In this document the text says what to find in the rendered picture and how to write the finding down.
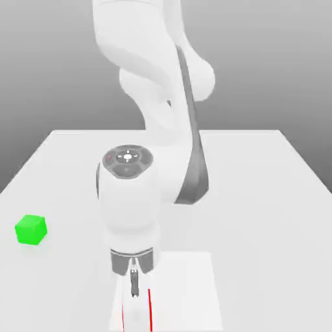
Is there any small green cube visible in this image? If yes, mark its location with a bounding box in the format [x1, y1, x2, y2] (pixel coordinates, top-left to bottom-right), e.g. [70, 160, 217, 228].
[14, 214, 48, 246]

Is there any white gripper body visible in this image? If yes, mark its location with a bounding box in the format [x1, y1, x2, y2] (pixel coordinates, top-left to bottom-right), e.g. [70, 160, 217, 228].
[123, 272, 152, 332]

